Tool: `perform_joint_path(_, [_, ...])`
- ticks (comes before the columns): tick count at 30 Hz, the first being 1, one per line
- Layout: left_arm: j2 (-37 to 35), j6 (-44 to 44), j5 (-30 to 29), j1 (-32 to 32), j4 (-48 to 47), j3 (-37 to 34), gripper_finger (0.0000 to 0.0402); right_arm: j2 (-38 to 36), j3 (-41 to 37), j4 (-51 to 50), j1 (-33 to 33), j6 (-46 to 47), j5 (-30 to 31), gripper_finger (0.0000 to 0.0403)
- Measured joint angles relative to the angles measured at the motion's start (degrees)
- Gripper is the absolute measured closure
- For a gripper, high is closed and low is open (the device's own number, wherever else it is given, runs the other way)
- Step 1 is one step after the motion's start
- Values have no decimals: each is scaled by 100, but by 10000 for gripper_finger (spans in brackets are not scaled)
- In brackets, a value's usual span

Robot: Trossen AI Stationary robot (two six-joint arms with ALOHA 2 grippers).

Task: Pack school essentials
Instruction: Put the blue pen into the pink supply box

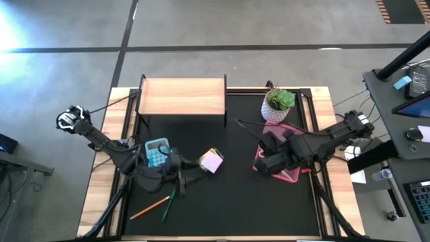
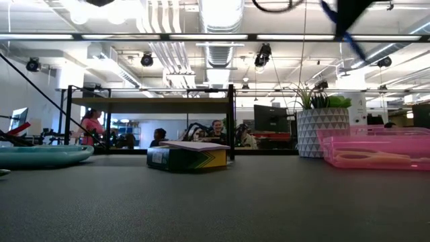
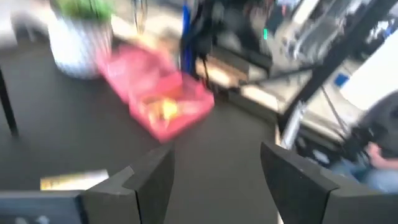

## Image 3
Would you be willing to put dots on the person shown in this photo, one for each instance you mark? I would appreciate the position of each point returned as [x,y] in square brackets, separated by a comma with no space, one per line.
[382,124]

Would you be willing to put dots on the green yellow crayon box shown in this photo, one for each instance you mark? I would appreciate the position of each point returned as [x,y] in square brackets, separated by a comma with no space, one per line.
[74,180]

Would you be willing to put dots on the black vertical post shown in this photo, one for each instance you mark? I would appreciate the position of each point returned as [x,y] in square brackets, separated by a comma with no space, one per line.
[7,105]

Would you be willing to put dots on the white triangle-patterned plant pot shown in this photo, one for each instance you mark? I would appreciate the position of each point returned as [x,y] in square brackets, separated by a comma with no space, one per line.
[77,46]

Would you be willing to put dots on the pink translucent plastic bin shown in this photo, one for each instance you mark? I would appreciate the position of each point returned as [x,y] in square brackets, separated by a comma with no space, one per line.
[136,74]

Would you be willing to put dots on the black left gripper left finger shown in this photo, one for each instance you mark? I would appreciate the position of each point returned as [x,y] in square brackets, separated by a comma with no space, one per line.
[140,199]

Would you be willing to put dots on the person's hand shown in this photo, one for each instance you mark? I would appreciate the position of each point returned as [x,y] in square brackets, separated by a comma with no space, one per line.
[377,158]

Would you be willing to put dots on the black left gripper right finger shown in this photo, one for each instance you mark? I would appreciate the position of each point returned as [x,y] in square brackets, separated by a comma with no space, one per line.
[311,202]

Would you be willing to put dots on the white board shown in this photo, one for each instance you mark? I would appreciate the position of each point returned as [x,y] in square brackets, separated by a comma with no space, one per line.
[373,74]

